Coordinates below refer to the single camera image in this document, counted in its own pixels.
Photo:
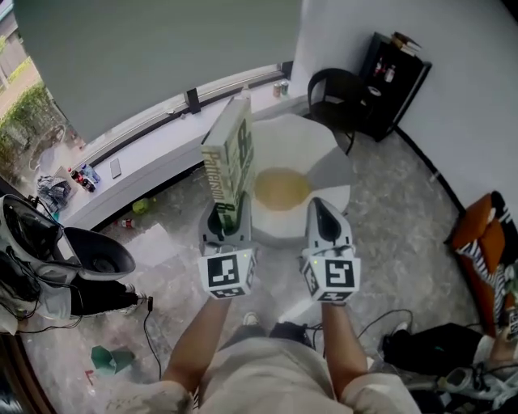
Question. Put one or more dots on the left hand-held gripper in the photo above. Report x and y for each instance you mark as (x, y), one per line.
(226, 273)

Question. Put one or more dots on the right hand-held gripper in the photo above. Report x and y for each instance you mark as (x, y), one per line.
(336, 277)

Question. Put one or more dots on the white egg-shaped seat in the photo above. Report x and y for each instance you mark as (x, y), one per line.
(319, 161)

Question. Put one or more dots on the green and cream hardback book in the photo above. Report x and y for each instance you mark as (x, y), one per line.
(228, 157)

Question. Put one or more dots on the person's right forearm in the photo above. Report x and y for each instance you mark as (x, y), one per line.
(344, 347)

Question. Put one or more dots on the person's left forearm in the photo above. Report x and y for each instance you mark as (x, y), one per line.
(194, 343)

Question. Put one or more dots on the white paper sheet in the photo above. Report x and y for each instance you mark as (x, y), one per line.
(151, 244)

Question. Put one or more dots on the green plastic bottle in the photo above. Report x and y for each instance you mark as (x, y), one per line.
(142, 206)

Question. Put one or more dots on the white window bench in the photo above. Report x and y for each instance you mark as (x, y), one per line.
(162, 157)

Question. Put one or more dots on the person's white shoe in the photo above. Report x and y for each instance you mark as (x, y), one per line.
(251, 318)

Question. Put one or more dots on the red and white can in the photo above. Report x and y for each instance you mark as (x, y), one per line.
(126, 223)

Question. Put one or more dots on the person's dark trouser leg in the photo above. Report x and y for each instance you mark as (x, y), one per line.
(289, 333)

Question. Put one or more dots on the grey tablet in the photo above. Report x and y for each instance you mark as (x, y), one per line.
(115, 168)

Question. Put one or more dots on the black chair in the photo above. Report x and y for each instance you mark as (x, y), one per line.
(332, 101)

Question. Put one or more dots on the white shell chair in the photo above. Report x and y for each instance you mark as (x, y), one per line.
(101, 258)

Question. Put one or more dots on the white tape roll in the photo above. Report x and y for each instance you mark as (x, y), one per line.
(374, 90)

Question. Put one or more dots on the black shelf cabinet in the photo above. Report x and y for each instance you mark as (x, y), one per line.
(400, 101)

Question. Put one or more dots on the red drink can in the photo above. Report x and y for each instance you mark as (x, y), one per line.
(277, 89)

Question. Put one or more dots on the blue capped water bottle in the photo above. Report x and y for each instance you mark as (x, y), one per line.
(91, 173)

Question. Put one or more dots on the green drink can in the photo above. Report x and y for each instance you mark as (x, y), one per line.
(285, 87)

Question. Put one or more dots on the dark soda bottle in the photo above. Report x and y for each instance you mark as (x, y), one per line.
(79, 180)

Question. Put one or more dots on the orange zebra print cushion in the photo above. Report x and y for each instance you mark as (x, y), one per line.
(483, 250)

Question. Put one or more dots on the person's beige shirt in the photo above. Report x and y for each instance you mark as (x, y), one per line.
(263, 380)

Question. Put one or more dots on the black bag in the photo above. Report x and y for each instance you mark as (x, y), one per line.
(433, 347)

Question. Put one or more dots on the red and white bottle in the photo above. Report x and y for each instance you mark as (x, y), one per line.
(379, 66)

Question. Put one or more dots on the plaid cloth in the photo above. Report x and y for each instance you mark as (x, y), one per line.
(54, 192)

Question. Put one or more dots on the green paper box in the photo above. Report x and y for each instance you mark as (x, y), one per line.
(111, 360)

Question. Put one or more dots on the books stacked on cabinet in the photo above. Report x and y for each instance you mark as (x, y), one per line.
(406, 42)

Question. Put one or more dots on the grey and black gear bundle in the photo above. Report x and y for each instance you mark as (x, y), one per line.
(28, 250)

